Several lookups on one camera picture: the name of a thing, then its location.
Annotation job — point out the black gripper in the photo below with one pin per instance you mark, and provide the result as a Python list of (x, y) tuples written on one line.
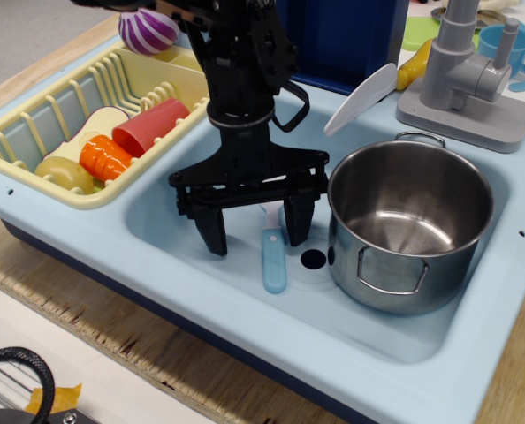
[(248, 168)]

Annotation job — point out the white spoon blue handle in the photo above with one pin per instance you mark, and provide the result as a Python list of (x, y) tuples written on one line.
[(274, 277)]

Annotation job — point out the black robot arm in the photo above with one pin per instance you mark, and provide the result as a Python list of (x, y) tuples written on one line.
[(247, 60)]

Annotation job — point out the stainless steel pot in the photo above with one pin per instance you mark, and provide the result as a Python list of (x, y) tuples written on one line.
[(406, 217)]

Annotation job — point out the red plastic cup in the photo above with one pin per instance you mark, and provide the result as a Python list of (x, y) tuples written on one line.
[(137, 135)]

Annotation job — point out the orange toy carrot piece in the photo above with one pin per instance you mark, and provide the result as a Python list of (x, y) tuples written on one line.
[(104, 159)]

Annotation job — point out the cream toy eggplant slice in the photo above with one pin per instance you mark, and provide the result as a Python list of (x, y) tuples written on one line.
[(90, 128)]

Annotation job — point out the dark blue box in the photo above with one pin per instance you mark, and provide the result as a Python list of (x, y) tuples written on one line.
[(342, 42)]

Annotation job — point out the yellow toy potato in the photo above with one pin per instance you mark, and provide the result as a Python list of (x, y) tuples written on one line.
[(66, 173)]

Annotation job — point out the yellow toy banana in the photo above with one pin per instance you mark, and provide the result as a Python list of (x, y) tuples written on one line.
[(414, 68)]

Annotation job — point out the purple white toy onion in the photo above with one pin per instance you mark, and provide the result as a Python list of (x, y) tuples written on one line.
[(147, 32)]

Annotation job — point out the grey toy faucet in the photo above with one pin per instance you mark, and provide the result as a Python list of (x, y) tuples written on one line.
[(460, 94)]

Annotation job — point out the green plastic plate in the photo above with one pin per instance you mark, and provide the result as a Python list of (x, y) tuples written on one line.
[(417, 31)]

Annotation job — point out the cream dish rack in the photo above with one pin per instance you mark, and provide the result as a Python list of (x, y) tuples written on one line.
[(110, 78)]

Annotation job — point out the yellow tape piece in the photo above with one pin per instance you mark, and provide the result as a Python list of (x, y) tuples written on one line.
[(65, 398)]

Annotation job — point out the blue plastic cup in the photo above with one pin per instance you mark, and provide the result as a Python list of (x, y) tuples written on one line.
[(495, 43)]

